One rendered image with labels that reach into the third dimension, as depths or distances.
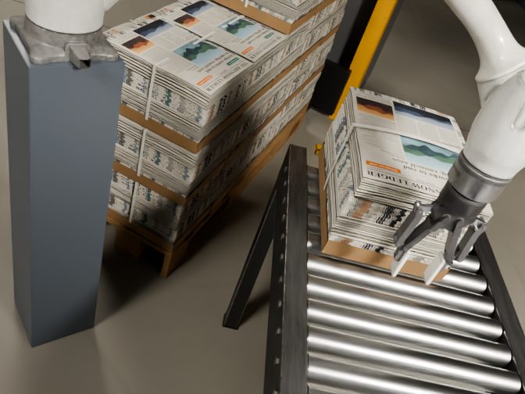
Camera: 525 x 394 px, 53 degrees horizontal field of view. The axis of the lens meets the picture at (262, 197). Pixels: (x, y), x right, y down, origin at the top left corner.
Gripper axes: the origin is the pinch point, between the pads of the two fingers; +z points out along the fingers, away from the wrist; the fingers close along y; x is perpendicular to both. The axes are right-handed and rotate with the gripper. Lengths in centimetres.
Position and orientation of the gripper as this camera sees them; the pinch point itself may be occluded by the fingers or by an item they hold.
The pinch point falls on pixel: (416, 265)
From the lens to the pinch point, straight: 107.3
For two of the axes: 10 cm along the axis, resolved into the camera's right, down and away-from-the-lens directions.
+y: -9.6, -2.5, -1.3
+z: -2.7, 7.3, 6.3
